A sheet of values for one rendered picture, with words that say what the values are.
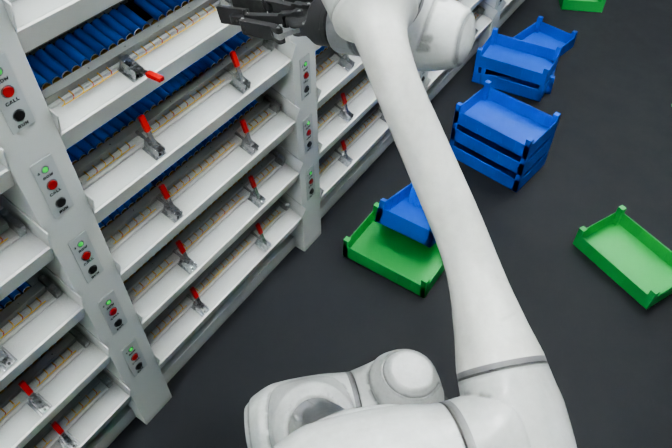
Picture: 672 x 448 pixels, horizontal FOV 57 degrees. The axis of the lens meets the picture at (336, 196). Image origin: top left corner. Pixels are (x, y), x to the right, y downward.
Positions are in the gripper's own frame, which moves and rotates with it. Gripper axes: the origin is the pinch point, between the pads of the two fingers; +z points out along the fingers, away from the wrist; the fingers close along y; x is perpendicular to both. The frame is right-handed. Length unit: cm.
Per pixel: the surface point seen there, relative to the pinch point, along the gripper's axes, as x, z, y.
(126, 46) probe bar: -3.5, 19.8, -11.1
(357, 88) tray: -61, 33, 70
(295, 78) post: -33.1, 20.4, 30.0
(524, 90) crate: -102, 6, 147
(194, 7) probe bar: -3.8, 19.3, 6.1
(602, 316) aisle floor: -118, -52, 58
